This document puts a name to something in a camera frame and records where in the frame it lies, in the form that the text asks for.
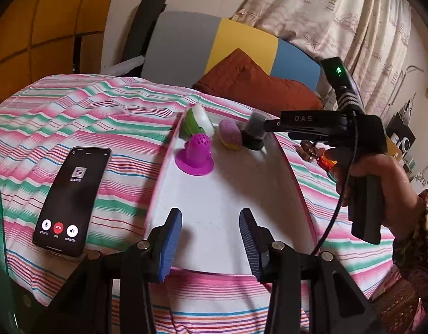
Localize magenta perforated cup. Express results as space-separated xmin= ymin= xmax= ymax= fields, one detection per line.
xmin=175 ymin=134 xmax=215 ymax=176

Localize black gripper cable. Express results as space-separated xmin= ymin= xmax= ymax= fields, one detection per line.
xmin=309 ymin=113 xmax=359 ymax=256

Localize green and white scrubber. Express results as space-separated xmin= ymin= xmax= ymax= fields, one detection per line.
xmin=180 ymin=106 xmax=215 ymax=139

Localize wooden wardrobe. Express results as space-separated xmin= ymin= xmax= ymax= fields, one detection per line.
xmin=0 ymin=0 xmax=120 ymax=101

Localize white tray with pink rim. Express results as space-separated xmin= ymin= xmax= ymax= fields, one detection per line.
xmin=144 ymin=102 xmax=321 ymax=277

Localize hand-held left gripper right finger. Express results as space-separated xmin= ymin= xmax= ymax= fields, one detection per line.
xmin=239 ymin=208 xmax=378 ymax=334

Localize person's right hand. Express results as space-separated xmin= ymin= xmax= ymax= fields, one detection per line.
xmin=336 ymin=154 xmax=419 ymax=241

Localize brown flower-shaped toy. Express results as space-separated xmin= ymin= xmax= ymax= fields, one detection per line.
xmin=297 ymin=141 xmax=326 ymax=163

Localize orange plastic toy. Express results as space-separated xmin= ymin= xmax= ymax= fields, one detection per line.
xmin=318 ymin=148 xmax=339 ymax=173

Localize rust red cushion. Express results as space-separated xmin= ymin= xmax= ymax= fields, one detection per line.
xmin=192 ymin=48 xmax=324 ymax=117

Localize grey and black brush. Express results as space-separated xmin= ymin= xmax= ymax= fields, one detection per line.
xmin=242 ymin=109 xmax=267 ymax=151

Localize person's right forearm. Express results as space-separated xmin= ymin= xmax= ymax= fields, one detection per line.
xmin=391 ymin=188 xmax=428 ymax=279

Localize black speaker box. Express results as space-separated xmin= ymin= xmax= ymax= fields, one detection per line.
xmin=386 ymin=113 xmax=416 ymax=154

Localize black rolled mat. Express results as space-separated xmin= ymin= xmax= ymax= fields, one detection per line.
xmin=122 ymin=0 xmax=166 ymax=67

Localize grey yellow blue headboard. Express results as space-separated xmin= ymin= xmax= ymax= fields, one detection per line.
xmin=141 ymin=11 xmax=321 ymax=93

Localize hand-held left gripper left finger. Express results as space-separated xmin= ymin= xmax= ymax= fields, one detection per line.
xmin=36 ymin=208 xmax=183 ymax=334

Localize black smartphone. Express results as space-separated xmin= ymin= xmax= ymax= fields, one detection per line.
xmin=32 ymin=147 xmax=112 ymax=258

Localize purple and yellow sponge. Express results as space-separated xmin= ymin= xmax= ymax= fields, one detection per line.
xmin=219 ymin=120 xmax=243 ymax=151

